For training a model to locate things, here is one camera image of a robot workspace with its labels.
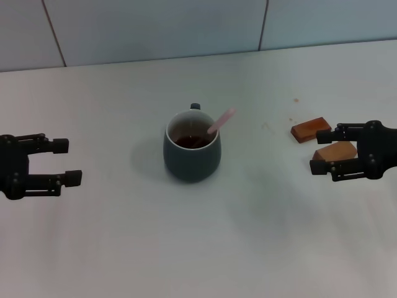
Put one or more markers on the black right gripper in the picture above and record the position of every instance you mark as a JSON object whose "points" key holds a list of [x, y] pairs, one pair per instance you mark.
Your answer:
{"points": [[378, 149]]}

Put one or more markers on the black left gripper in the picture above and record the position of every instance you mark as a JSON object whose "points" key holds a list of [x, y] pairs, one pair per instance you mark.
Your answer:
{"points": [[12, 164]]}

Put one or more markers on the grey ceramic mug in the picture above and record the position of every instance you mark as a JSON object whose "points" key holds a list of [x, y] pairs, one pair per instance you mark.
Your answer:
{"points": [[192, 164]]}

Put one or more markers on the light notched wooden block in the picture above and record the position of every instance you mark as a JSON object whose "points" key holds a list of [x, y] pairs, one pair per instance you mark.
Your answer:
{"points": [[336, 152]]}

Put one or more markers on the dark flat wooden block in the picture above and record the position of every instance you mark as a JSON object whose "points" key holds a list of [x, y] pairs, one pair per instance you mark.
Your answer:
{"points": [[307, 128]]}

